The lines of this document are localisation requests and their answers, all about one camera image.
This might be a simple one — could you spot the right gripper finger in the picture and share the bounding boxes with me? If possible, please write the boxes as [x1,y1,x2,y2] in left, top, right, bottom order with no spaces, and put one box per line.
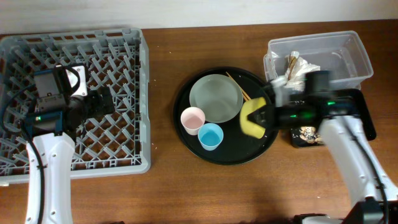
[252,105,274,120]
[248,114,267,128]

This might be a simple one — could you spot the yellow bowl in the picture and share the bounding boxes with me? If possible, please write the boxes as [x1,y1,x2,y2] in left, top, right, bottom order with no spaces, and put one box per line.
[239,97,266,139]

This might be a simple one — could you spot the food scraps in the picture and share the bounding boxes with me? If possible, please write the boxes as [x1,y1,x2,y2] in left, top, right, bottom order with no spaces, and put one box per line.
[299,126,322,144]

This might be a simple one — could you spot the white napkin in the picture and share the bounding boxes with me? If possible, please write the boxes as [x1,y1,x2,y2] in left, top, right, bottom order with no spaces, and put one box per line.
[285,51,320,91]

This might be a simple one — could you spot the blue cup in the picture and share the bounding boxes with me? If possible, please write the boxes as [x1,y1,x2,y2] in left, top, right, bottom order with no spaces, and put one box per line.
[198,123,224,151]

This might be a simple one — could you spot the gold foil wrapper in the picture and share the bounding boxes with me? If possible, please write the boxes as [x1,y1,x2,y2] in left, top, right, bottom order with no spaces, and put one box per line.
[287,56,297,80]

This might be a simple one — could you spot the pink cup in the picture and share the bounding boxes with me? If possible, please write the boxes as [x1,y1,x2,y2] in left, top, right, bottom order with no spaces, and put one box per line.
[180,107,205,136]

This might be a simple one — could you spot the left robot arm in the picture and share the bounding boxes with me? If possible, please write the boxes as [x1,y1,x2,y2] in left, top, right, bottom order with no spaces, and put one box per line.
[21,63,115,223]

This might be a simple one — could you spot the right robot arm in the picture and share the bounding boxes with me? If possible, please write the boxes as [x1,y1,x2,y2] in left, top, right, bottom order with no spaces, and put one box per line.
[239,70,397,223]

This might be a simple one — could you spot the grey dishwasher rack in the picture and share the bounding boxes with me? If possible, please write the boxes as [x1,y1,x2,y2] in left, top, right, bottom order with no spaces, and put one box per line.
[1,28,150,185]

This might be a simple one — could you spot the black rectangular tray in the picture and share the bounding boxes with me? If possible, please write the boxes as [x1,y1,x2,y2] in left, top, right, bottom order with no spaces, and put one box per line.
[290,88,377,147]

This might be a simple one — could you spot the grey plate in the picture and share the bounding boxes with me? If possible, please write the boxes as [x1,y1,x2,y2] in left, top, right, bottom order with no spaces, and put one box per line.
[189,74,244,123]

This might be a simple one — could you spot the round black tray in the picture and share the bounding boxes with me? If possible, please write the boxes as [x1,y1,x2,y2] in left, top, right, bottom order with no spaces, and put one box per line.
[172,67,278,165]

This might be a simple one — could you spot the clear plastic bin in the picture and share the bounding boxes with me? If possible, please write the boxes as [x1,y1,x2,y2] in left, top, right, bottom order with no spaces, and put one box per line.
[264,30,374,90]

